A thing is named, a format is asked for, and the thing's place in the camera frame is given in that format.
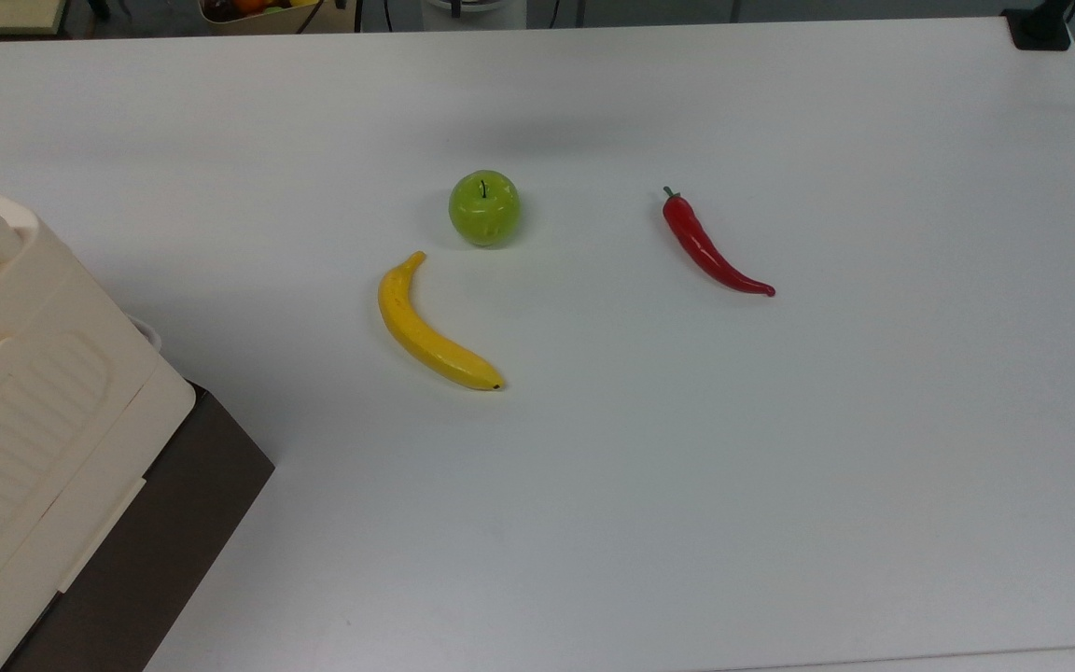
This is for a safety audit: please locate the cream plastic cabinet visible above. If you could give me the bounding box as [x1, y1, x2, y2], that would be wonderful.
[0, 166, 197, 672]

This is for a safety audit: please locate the bowl of toy fruit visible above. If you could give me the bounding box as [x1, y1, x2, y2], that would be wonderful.
[198, 0, 324, 35]

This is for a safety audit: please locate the black table clamp mount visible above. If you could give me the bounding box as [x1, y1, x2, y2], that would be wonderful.
[1002, 0, 1075, 52]

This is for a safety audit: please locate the yellow toy banana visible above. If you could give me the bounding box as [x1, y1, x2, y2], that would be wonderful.
[377, 250, 507, 392]

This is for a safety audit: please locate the red toy chili pepper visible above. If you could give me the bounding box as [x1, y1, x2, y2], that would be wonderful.
[662, 186, 777, 299]

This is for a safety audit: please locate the green toy apple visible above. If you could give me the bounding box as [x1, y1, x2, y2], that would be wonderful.
[448, 169, 522, 248]

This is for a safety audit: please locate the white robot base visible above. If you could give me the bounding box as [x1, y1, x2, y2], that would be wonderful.
[422, 0, 527, 32]

